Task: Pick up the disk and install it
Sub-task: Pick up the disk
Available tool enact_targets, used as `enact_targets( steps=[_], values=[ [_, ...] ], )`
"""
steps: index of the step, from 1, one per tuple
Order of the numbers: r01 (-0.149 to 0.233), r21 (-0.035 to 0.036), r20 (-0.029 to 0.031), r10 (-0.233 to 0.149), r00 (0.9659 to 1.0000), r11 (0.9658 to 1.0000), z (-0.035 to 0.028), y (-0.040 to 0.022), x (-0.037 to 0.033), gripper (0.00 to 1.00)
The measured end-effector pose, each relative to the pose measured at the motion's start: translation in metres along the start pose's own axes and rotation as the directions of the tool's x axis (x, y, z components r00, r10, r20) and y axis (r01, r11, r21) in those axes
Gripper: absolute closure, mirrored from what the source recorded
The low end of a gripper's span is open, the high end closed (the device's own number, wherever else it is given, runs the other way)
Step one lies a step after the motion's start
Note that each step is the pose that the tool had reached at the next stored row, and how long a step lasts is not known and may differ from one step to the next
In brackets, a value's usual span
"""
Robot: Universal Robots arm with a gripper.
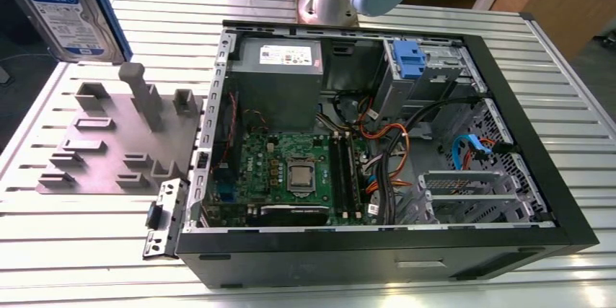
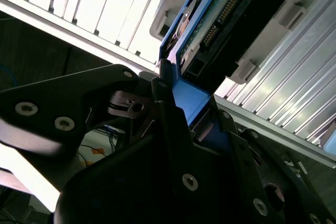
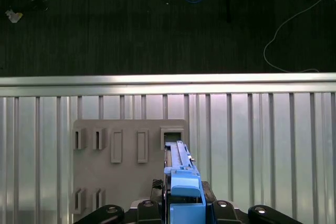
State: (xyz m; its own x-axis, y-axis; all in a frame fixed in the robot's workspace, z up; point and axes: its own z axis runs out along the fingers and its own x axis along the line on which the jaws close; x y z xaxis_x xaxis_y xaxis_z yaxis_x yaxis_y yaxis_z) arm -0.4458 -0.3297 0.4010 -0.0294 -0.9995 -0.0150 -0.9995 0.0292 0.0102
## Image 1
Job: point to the silver CPU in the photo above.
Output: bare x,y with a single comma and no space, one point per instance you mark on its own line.
300,175

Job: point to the metal card retention bracket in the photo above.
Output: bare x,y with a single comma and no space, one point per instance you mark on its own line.
170,187

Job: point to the grey parts rack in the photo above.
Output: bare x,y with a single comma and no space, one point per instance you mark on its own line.
115,142

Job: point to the black chair caster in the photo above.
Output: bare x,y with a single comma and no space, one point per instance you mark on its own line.
608,39

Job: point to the blue plastic drive latch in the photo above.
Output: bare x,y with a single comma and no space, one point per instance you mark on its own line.
410,59

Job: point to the hard disk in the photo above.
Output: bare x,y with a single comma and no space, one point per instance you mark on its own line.
67,23

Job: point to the metal disk bay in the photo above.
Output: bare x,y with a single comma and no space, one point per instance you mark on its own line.
462,198

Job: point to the black office chair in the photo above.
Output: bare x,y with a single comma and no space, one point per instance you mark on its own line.
19,34

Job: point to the metal drive cage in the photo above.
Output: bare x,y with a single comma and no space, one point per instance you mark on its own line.
414,95

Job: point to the CPU socket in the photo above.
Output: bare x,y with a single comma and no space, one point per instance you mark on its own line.
315,178

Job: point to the black PC case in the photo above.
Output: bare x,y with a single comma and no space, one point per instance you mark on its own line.
336,261

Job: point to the grey power supply unit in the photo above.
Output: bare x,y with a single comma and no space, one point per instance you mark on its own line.
274,99

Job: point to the green motherboard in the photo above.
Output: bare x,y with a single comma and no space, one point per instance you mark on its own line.
260,149

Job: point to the black RAM slot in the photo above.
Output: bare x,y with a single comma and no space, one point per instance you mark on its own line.
340,178
356,181

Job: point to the black graphics card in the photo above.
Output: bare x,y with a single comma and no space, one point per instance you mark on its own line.
294,214

